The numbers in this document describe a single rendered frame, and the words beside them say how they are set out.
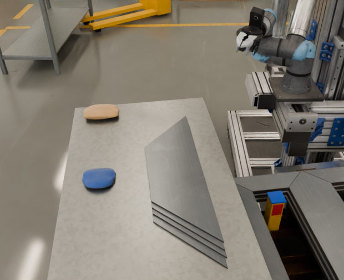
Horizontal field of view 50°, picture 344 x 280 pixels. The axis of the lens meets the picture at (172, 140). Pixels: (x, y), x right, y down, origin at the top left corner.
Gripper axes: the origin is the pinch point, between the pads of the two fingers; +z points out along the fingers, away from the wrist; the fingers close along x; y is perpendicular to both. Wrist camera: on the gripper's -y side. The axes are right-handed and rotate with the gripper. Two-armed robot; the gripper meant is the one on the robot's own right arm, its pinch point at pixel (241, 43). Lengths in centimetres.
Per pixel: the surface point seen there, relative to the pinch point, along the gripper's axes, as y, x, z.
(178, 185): 39, 2, 36
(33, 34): 168, 317, -210
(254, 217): 56, -25, 20
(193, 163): 38.6, 1.7, 22.8
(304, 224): 55, -42, 13
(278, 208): 56, -32, 10
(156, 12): 171, 234, -386
